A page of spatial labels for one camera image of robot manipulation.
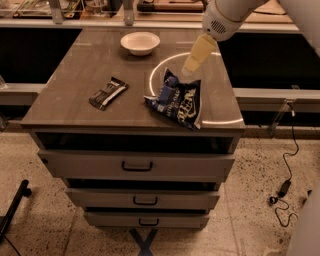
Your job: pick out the white bowl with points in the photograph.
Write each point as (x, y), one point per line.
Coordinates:
(140, 43)

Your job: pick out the black rxbar chocolate bar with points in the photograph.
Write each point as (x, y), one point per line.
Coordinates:
(102, 98)

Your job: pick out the blue tape cross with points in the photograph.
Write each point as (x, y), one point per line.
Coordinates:
(144, 245)

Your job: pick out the bottom grey drawer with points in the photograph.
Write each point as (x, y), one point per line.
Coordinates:
(147, 220)

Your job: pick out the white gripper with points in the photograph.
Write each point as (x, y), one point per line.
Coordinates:
(222, 22)

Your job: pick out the black stand leg left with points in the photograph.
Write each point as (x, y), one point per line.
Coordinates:
(23, 191)

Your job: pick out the blue chip bag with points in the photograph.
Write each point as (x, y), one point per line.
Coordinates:
(178, 101)

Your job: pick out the middle grey drawer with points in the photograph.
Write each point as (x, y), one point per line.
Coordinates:
(143, 199)

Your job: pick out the grey drawer cabinet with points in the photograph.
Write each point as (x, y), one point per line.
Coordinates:
(62, 118)

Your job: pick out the top grey drawer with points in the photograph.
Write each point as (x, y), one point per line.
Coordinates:
(137, 166)

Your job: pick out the grey drawer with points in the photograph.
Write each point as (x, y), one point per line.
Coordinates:
(137, 166)
(143, 199)
(147, 220)

